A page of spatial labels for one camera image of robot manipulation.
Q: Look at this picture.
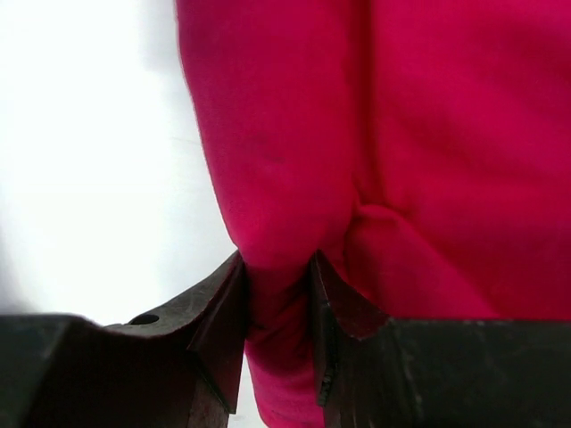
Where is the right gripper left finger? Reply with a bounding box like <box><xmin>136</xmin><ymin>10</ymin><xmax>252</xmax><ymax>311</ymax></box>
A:
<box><xmin>1</xmin><ymin>254</ymin><xmax>246</xmax><ymax>427</ymax></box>

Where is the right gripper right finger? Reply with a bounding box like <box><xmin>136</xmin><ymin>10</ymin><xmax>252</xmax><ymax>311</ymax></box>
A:
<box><xmin>310</xmin><ymin>254</ymin><xmax>570</xmax><ymax>427</ymax></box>

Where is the pink t shirt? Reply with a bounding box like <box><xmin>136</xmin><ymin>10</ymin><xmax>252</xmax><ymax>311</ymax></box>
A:
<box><xmin>177</xmin><ymin>1</ymin><xmax>570</xmax><ymax>427</ymax></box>

